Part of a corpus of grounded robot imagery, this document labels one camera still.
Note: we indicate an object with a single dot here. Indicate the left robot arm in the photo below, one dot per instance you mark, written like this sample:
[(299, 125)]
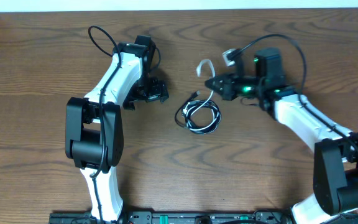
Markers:
[(94, 137)]

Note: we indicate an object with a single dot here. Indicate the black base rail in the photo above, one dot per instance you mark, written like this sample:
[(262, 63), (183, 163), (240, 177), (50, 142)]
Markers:
[(174, 218)]

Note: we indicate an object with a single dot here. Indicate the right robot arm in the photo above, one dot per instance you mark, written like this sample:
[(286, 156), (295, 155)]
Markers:
[(335, 148)]

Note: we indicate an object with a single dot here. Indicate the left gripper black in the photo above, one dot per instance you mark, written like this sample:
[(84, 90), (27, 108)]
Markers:
[(160, 92)]

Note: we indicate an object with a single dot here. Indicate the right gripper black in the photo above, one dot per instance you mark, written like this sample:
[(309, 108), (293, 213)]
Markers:
[(227, 84)]

